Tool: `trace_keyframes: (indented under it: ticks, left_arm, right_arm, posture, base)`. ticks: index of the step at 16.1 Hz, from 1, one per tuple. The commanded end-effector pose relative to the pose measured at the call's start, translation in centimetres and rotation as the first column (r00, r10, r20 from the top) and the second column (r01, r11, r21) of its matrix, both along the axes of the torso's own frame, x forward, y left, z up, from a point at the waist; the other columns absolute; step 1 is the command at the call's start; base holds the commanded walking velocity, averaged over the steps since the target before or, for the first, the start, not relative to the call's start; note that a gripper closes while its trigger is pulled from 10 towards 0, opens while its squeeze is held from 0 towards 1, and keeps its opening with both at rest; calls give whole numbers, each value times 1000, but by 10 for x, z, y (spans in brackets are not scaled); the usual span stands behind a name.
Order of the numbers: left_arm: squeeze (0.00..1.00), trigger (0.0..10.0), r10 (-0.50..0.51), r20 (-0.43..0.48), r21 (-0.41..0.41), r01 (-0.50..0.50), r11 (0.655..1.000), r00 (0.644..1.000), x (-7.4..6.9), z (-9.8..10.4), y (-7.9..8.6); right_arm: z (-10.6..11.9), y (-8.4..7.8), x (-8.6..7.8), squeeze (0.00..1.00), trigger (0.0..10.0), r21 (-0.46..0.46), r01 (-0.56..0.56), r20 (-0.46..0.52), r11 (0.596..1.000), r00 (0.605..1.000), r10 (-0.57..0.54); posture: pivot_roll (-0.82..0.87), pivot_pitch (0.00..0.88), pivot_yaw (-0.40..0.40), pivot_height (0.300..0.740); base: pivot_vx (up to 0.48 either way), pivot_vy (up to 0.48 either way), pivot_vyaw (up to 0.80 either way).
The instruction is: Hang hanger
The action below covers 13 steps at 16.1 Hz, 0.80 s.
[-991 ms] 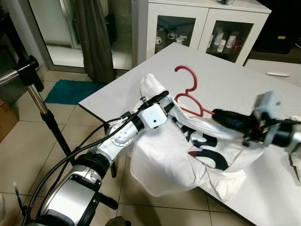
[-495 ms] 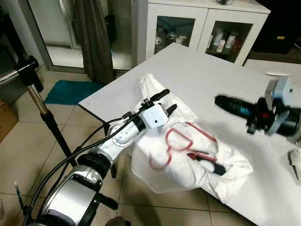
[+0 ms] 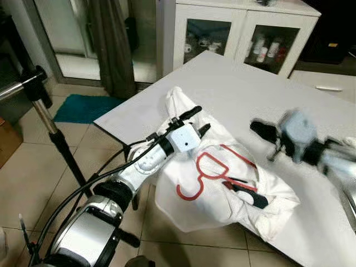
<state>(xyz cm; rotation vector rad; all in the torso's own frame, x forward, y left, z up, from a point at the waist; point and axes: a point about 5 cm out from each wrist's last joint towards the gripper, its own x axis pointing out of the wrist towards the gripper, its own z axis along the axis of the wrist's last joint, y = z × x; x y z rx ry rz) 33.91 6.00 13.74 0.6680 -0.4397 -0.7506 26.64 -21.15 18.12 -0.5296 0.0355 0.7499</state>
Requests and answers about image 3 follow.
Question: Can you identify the white glass-door cabinet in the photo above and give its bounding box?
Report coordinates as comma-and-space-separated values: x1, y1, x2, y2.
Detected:
161, 0, 320, 78

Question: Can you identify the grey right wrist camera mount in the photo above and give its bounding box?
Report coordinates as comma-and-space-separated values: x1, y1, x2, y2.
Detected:
278, 110, 318, 162

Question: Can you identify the dark TV stand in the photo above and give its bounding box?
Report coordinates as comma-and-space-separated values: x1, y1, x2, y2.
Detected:
300, 0, 356, 65

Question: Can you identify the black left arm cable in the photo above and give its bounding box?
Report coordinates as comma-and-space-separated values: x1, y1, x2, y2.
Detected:
28, 129, 173, 266

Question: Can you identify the teal floor mat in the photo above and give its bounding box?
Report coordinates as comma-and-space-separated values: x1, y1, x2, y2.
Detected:
54, 93, 126, 124

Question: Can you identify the white printed T-shirt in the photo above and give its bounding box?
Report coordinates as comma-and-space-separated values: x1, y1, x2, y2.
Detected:
153, 86, 301, 243

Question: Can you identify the chrome clothes rack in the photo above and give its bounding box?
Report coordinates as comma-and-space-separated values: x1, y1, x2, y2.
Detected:
0, 66, 140, 248

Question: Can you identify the red bottle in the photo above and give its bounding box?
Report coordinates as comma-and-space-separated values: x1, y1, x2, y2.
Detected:
276, 46, 289, 63

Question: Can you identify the red plastic hanger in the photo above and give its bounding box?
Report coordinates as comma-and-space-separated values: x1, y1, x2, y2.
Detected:
176, 145, 259, 201

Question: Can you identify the white low drawer unit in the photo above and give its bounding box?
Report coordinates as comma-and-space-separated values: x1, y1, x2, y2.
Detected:
289, 70, 356, 103

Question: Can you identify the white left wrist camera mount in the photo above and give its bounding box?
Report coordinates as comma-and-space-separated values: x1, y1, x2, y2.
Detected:
167, 123, 201, 154

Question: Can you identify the dark grey curtain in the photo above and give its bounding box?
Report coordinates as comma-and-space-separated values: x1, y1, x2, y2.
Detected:
89, 0, 140, 100

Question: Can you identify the brown cardboard box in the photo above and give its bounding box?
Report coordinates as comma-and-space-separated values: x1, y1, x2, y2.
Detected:
0, 117, 23, 167

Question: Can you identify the black glass console table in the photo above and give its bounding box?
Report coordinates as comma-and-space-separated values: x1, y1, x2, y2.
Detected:
0, 11, 26, 117

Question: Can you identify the dark robot foot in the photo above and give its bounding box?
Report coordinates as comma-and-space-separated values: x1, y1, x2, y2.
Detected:
125, 256, 156, 267

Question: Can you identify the glass sliding door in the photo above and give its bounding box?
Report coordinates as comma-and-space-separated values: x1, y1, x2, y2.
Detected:
31, 0, 162, 84

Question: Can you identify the white bottle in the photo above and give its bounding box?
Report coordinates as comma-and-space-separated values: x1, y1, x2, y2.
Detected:
253, 38, 265, 62
267, 40, 279, 60

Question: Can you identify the white table with black legs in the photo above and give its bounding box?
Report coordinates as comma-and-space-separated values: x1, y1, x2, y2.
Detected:
93, 50, 356, 267

